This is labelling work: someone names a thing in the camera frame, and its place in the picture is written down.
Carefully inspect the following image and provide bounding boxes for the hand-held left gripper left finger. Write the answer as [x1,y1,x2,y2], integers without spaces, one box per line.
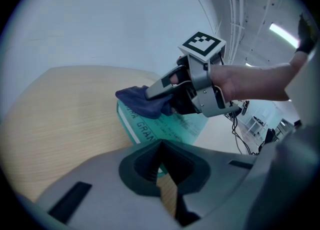
[32,138,177,230]

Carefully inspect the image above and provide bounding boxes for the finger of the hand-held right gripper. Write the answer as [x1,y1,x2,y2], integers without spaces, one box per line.
[170,90,201,116]
[145,64,192,101]

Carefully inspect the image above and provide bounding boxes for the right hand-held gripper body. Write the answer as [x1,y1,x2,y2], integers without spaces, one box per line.
[176,31,241,119]

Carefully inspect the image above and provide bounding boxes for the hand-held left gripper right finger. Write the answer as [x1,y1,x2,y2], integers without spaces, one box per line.
[161,138,261,227]

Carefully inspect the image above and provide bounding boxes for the dark blue cloth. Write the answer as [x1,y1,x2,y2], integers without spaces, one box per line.
[115,84,175,120]

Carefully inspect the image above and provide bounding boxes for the teal book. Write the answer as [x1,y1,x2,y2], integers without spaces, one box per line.
[116,99,210,179]

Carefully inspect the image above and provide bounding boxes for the person's right forearm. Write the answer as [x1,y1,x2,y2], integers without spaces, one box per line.
[210,53,310,103]

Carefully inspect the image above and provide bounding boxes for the white shelf unit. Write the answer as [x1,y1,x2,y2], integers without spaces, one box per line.
[246,115,268,136]

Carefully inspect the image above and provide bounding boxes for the white ceiling pipes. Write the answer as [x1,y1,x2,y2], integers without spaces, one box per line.
[223,0,251,66]

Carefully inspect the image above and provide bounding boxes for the long ceiling light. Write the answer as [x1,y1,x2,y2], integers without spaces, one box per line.
[268,22,302,49]

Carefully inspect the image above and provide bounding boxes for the person's black sleeve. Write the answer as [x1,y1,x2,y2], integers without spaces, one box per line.
[294,12,316,54]

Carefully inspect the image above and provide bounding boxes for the black hanging cables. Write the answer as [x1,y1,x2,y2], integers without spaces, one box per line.
[231,110,253,155]

